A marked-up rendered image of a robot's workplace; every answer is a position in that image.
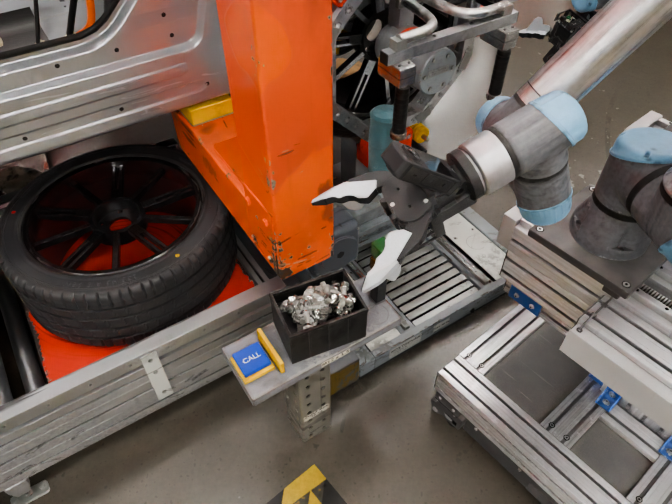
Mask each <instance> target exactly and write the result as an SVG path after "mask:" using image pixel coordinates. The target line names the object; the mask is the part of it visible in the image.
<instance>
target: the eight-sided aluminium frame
mask: <svg viewBox="0 0 672 504"><path fill-rule="evenodd" d="M362 1H363V0H347V1H346V2H345V4H344V5H343V7H342V8H338V7H337V6H335V5H334V4H332V70H333V120H334V121H336V122H337V123H339V124H340V125H342V126H343V127H345V128H346V129H348V130H350V131H351V132H353V133H354V134H356V135H357V136H359V137H360V138H361V139H362V140H365V141H367V142H368V139H369V126H370V118H368V119H366V120H363V121H362V120H360V119H359V118H358V117H356V116H355V115H353V114H352V113H350V112H349V111H347V110H346V109H344V108H343V107H342V106H340V105H339V104H337V103H336V39H337V37H338V36H339V34H340V33H341V31H342V30H343V28H344V27H345V25H346V24H347V22H348V21H349V20H350V18H351V17H352V15H353V14H354V12H355V11H356V9H357V8H358V7H359V5H360V4H361V2H362ZM480 5H481V4H479V3H477V2H475V0H468V1H466V2H463V3H461V4H459V5H457V6H460V7H465V8H480ZM471 20H475V19H462V18H458V17H455V16H454V21H453V26H456V25H459V24H462V23H465V22H468V21H471ZM473 42H474V37H473V38H470V39H467V40H464V41H461V42H458V43H455V44H452V45H450V47H449V49H450V50H452V51H453V52H454V54H455V56H456V68H455V72H454V74H453V76H452V78H451V80H450V81H449V83H448V84H447V85H446V86H445V87H444V88H443V89H442V90H440V91H439V92H437V93H435V94H431V95H427V94H424V93H423V92H421V91H419V92H418V93H417V95H416V96H415V97H414V99H413V100H412V101H411V102H410V103H409V104H408V112H407V122H406V127H409V126H411V125H414V124H416V123H418V124H419V123H420V122H421V121H424V120H425V119H426V118H427V117H428V116H429V115H430V114H431V111H432V110H433V109H434V107H435V106H436V105H437V104H438V102H439V101H440V100H441V98H442V97H443V96H444V94H445V93H446V92H447V91H448V89H449V88H450V87H451V85H452V84H453V83H454V81H455V80H456V79H457V78H458V76H459V75H460V74H461V72H462V71H463V70H465V69H466V66H467V65H468V63H469V62H470V58H471V56H472V48H473Z"/></svg>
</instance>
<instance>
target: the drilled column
mask: <svg viewBox="0 0 672 504"><path fill-rule="evenodd" d="M284 391H285V399H286V406H287V414H288V419H289V421H290V422H291V424H292V425H293V427H294V429H295V430H296V432H297V433H298V435H299V436H300V438H301V440H302V441H303V442H306V441H308V440H310V439H311V438H313V437H315V436H316V435H318V434H320V433H321V432H323V431H324V430H326V429H328V428H329V427H331V397H330V364H329V365H327V366H326V367H324V368H322V369H320V370H318V371H317V372H315V373H313V374H311V375H309V376H308V377H306V378H304V379H302V380H301V381H299V382H297V383H295V384H293V385H292V386H290V387H288V388H286V389H284ZM324 418H325V419H324ZM323 419H324V420H323ZM323 426H325V427H323ZM322 427H323V428H322ZM310 434H311V435H310ZM309 435H310V436H309Z"/></svg>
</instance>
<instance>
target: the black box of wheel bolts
mask: <svg viewBox="0 0 672 504"><path fill-rule="evenodd" d="M269 297H270V301H271V308H272V315H273V322H274V324H275V327H276V329H277V331H278V333H279V336H280V338H281V340H282V342H283V344H284V347H285V349H286V351H287V353H288V356H289V358H290V360H291V362H292V364H294V363H297V362H300V361H302V360H305V359H308V358H310V357H313V356H316V355H318V354H321V353H324V352H326V351H329V350H332V349H334V348H337V347H340V346H342V345H345V344H348V343H350V342H353V341H356V340H358V339H361V338H364V337H366V328H367V313H368V311H369V309H368V307H367V305H366V304H365V302H364V300H363V299H362V297H361V295H360V294H359V292H358V290H357V289H356V287H355V285H354V284H353V282H352V280H351V279H350V277H349V275H348V274H347V272H346V270H345V269H341V270H338V271H335V272H332V273H329V274H326V275H323V276H320V277H317V278H314V279H311V280H308V281H305V282H302V283H299V284H296V285H293V286H290V287H287V288H284V289H281V290H278V291H275V292H272V293H269Z"/></svg>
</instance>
